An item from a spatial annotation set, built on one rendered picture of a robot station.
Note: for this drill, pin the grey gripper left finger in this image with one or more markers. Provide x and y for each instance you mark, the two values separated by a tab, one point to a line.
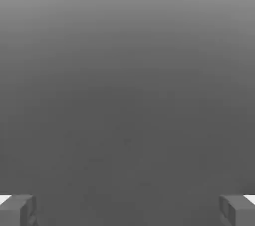
14	211

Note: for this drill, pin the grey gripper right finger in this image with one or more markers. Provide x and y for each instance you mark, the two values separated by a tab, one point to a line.
240	211

